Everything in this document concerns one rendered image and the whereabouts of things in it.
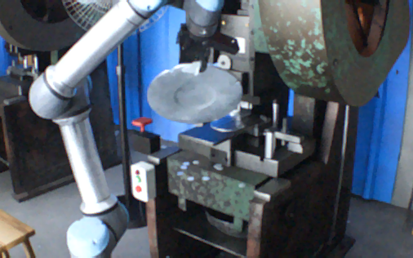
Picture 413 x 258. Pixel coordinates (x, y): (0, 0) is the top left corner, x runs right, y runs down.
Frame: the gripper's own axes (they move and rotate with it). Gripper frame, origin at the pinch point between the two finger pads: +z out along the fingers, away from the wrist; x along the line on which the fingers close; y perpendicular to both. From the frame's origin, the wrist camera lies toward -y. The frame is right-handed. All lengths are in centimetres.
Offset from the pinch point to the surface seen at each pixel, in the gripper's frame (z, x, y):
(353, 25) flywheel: -7, -12, -52
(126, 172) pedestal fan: 130, -20, 20
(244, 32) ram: 11.9, -22.7, -20.6
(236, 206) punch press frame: 41, 29, -14
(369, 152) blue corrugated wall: 114, -13, -121
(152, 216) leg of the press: 68, 23, 13
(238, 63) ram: 21.2, -15.9, -19.2
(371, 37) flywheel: 4, -16, -67
